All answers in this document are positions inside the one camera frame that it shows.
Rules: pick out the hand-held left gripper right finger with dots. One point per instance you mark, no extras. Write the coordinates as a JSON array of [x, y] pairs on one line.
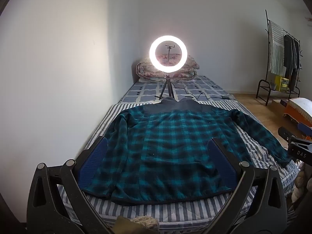
[[221, 160]]

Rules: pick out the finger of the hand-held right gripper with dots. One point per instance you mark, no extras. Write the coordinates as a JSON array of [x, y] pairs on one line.
[[306, 129], [285, 132]]

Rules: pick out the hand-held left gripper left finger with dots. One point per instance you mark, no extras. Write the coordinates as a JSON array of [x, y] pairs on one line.
[[96, 158]]

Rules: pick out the teal plaid fleece jacket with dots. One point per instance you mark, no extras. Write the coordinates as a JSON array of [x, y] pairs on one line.
[[170, 139]]

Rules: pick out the dark hanging clothes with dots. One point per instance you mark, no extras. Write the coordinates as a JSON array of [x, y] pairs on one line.
[[291, 58]]

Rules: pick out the orange box with lace cover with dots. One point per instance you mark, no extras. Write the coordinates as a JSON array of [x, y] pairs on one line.
[[298, 109]]

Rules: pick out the beige plush toy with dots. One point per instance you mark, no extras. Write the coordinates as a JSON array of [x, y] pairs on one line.
[[301, 185]]

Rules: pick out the yellow box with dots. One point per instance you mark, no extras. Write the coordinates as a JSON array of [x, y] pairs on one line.
[[281, 84]]

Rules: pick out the black metal coat rack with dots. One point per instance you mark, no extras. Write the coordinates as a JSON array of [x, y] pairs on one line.
[[263, 81]]

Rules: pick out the black power adapter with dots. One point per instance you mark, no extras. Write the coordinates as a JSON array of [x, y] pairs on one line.
[[225, 97]]

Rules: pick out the blue white striped blanket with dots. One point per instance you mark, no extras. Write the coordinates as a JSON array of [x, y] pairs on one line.
[[146, 212]]

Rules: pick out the olive knit cloth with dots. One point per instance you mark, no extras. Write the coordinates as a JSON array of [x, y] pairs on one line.
[[139, 225]]

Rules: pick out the striped hanging towel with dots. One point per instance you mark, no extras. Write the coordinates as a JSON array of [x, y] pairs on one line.
[[276, 48]]

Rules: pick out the blue checked bed sheet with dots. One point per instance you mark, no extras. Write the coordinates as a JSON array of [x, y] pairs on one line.
[[146, 90]]

